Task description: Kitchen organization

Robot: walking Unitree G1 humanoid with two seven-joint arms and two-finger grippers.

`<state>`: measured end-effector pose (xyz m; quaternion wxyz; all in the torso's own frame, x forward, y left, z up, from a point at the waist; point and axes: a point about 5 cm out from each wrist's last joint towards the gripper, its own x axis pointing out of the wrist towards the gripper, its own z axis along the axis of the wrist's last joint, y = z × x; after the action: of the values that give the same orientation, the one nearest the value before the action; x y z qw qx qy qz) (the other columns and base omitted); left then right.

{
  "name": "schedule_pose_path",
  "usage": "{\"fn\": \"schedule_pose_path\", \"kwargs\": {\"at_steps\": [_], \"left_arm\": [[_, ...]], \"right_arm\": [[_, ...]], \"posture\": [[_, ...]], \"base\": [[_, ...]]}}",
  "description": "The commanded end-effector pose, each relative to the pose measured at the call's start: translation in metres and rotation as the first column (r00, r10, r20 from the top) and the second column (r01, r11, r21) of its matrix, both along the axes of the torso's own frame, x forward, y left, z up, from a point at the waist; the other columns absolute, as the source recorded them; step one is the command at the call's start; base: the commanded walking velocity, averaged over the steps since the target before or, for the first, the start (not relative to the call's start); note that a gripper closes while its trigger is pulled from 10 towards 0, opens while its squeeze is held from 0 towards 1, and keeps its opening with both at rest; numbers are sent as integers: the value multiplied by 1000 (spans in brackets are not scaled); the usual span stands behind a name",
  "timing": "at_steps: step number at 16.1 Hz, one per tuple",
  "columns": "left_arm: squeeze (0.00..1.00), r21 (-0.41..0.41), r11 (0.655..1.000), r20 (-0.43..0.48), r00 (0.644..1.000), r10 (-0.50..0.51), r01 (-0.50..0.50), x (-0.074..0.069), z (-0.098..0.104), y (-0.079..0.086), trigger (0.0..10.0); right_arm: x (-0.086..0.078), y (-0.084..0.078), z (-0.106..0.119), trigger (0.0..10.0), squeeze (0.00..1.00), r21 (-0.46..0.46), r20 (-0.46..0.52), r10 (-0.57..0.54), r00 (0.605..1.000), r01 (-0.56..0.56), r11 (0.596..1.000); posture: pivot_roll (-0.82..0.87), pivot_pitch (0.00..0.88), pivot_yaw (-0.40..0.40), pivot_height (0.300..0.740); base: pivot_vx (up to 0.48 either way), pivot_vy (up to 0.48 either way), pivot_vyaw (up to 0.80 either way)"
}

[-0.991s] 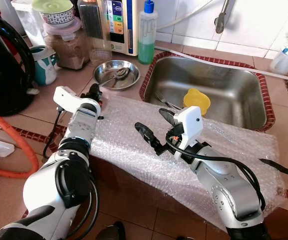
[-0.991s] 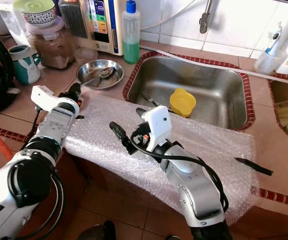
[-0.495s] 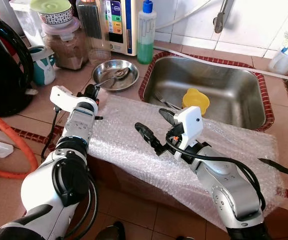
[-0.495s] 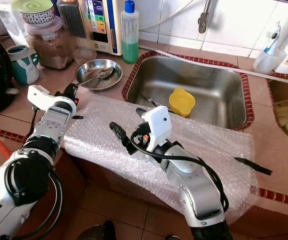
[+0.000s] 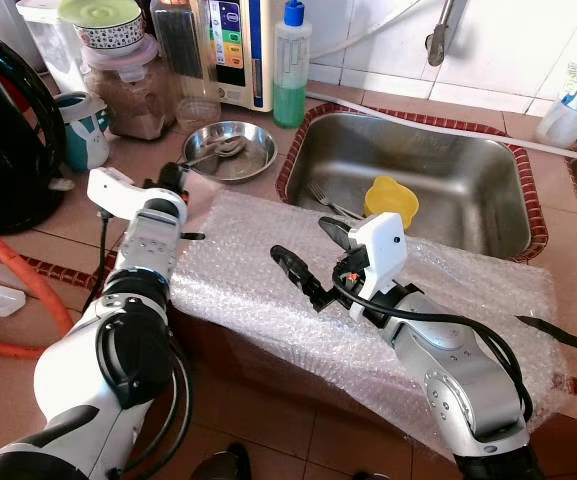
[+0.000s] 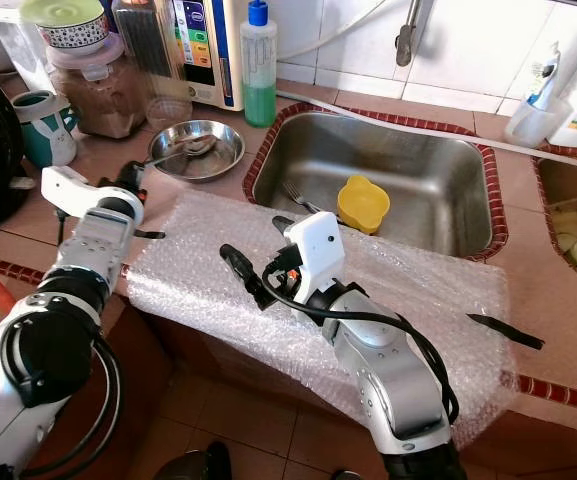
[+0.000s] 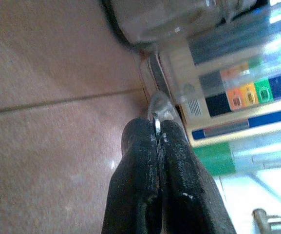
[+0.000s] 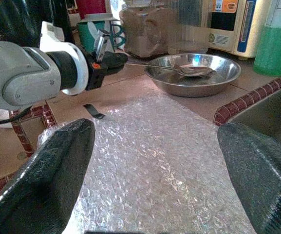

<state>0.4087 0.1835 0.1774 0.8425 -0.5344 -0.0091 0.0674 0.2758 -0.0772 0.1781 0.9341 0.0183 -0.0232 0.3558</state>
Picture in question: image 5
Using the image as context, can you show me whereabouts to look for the dark robot foot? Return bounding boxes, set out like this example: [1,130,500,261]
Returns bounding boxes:
[190,445,251,480]

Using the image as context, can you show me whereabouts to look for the black tape strip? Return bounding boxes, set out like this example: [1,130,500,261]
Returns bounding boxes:
[516,315,577,351]

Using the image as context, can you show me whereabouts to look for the clear bubble wrap sheet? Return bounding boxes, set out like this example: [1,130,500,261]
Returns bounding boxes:
[173,188,569,456]

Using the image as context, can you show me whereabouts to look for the silver metal fork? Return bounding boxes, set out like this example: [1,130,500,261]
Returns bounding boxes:
[306,182,367,221]

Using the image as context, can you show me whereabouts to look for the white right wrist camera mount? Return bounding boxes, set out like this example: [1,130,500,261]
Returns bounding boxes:
[348,212,409,301]

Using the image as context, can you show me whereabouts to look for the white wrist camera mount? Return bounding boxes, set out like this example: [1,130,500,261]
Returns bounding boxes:
[86,167,164,223]
[348,212,409,301]

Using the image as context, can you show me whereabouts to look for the silver faucet spout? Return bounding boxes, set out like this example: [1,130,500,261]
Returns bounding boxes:
[426,0,464,68]

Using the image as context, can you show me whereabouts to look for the green-lid patterned container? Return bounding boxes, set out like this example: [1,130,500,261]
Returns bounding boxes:
[56,0,147,49]

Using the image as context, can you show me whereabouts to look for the white flexible hose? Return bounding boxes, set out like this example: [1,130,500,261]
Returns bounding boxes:
[308,0,429,61]

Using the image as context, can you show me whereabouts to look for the orange-lid glass jar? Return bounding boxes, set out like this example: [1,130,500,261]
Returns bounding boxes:
[151,0,224,131]

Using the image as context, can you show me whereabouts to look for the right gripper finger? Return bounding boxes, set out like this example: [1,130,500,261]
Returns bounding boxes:
[270,245,336,311]
[318,216,356,252]

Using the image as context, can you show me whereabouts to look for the clear jug white lid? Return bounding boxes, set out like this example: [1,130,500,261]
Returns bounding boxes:
[16,0,89,96]

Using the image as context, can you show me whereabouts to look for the brown-filled jar pink lid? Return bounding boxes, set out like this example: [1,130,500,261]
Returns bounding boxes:
[83,35,179,141]

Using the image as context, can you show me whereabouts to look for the stainless steel bowl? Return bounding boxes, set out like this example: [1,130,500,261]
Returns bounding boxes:
[181,120,279,184]

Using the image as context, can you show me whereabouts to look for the green dish soap bottle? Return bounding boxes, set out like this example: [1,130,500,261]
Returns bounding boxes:
[273,0,312,129]

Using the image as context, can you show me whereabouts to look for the green white mug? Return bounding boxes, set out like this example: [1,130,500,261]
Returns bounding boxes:
[53,92,112,171]

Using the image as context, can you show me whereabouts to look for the yellow plastic cup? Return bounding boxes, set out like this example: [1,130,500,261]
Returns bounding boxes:
[365,175,419,229]

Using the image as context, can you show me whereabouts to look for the clear plastic cup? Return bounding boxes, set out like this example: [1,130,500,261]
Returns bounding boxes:
[536,90,577,149]

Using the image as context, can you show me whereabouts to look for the silver metal spoon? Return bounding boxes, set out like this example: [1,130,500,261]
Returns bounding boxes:
[183,137,249,171]

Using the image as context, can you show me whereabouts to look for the beige water ionizer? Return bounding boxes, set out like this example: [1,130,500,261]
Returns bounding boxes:
[193,0,277,111]

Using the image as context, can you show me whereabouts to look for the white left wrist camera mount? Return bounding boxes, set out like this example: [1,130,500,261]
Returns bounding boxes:
[86,167,164,223]

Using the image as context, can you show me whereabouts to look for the orange hose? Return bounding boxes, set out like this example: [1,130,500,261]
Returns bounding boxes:
[0,215,74,359]

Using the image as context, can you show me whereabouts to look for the black electric kettle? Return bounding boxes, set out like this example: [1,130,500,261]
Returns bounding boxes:
[0,25,69,236]

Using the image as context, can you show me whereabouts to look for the white rigid pipe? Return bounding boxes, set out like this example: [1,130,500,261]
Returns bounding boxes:
[308,90,577,161]

